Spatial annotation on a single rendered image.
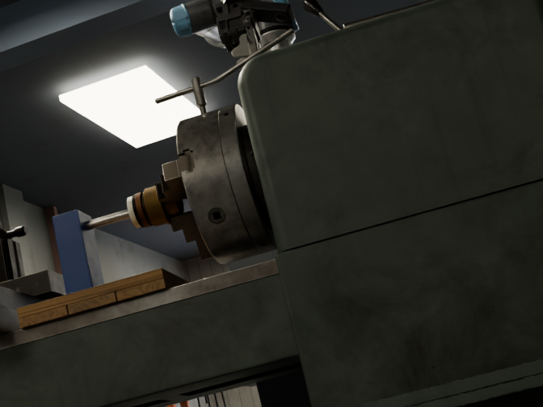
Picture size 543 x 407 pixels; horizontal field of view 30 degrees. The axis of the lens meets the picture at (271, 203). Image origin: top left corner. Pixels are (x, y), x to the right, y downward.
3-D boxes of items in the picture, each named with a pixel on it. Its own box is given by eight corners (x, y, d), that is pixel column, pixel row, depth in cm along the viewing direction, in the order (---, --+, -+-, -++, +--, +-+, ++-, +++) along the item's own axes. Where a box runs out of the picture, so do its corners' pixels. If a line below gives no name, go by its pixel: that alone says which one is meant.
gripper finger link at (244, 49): (237, 76, 215) (231, 44, 220) (263, 68, 214) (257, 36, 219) (233, 67, 212) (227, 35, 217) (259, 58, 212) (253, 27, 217)
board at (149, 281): (213, 309, 223) (210, 291, 224) (166, 287, 189) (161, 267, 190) (89, 343, 227) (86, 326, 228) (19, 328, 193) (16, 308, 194)
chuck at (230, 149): (289, 253, 222) (254, 119, 227) (263, 242, 191) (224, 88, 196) (274, 258, 222) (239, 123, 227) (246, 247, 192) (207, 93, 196)
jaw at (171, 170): (209, 172, 208) (191, 148, 198) (213, 193, 206) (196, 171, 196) (159, 186, 210) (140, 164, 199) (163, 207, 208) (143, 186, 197)
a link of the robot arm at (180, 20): (204, 19, 287) (163, -2, 238) (240, 8, 285) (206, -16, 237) (215, 58, 287) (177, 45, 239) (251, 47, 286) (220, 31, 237)
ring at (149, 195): (180, 183, 217) (141, 195, 218) (167, 174, 208) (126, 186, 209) (189, 224, 215) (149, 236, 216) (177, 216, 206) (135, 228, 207)
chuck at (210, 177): (274, 258, 222) (239, 123, 227) (246, 247, 192) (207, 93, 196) (236, 268, 224) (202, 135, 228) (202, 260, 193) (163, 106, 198)
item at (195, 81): (200, 130, 211) (188, 78, 213) (204, 131, 213) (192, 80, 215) (210, 127, 211) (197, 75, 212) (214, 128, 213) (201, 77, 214)
